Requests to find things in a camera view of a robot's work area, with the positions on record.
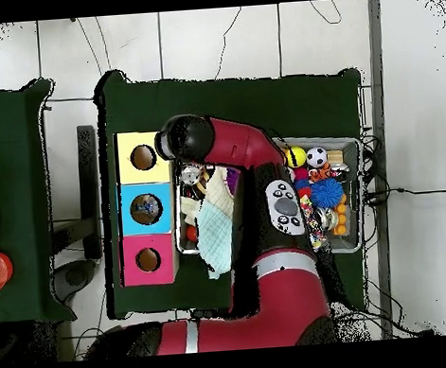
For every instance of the mint green muslin cloth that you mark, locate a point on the mint green muslin cloth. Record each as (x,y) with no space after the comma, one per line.
(215,237)

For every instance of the colourful polka-dot cloth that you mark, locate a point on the colourful polka-dot cloth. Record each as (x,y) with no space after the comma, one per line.
(315,223)

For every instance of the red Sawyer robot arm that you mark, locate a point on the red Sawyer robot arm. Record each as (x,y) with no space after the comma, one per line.
(283,282)

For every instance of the wooden box with three holes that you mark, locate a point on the wooden box with three holes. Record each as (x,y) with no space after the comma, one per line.
(163,249)

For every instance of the clear mesh bin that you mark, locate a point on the clear mesh bin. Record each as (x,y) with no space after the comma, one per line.
(350,152)

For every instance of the black soda can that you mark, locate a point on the black soda can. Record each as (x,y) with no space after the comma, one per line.
(190,173)

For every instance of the red ball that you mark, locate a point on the red ball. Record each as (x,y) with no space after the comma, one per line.
(191,233)

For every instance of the plain yellow ball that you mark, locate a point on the plain yellow ball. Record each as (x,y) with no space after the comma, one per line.
(296,157)

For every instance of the black and white soccer ball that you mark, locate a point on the black and white soccer ball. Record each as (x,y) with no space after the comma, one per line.
(317,157)

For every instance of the blue spiky rubber ball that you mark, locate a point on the blue spiky rubber ball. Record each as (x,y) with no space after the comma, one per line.
(328,192)

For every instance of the black chair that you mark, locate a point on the black chair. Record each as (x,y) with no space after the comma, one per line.
(90,189)

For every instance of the green cloth side table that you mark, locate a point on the green cloth side table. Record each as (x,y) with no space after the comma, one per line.
(14,134)

